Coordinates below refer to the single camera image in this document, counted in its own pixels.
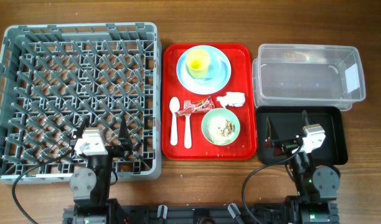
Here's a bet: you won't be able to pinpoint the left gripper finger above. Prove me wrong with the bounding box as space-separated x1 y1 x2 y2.
118 116 133 151
75 118 88 139

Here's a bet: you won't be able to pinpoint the white tissue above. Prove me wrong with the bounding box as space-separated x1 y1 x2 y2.
217 91 246 108

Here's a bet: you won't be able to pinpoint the rice and peanut leftovers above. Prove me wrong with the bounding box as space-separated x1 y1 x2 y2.
207 116 235 145

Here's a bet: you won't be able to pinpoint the mint green bowl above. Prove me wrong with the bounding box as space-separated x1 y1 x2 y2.
201 108 240 146

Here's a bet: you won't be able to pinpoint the red snack wrapper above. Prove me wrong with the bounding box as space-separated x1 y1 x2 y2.
176 96 215 116

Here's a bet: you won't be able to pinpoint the light blue bowl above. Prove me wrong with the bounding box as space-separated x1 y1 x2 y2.
185 54 222 85

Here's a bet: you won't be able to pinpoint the yellow plastic cup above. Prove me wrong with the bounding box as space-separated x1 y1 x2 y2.
186 49 210 78

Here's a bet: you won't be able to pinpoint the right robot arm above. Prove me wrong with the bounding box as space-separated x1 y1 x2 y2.
261 111 340 223

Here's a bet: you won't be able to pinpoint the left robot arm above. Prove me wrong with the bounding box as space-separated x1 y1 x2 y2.
62 118 133 223

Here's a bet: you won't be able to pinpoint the grey plastic dishwasher rack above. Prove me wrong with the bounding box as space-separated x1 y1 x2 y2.
0 22 162 184

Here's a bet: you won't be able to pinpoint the black plastic tray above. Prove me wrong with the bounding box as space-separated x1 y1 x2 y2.
256 106 348 165

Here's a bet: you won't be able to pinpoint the clear plastic bin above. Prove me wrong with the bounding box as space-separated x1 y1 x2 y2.
252 44 366 111

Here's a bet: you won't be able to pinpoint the white plastic spoon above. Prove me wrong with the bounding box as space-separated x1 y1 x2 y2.
169 97 180 146

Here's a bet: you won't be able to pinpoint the white plastic fork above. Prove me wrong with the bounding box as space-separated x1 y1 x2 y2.
184 113 192 149

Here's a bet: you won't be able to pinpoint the red plastic serving tray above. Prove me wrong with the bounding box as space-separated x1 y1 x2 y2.
161 43 257 161

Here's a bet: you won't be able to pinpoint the light blue round plate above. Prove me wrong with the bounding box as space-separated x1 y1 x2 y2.
176 45 231 95

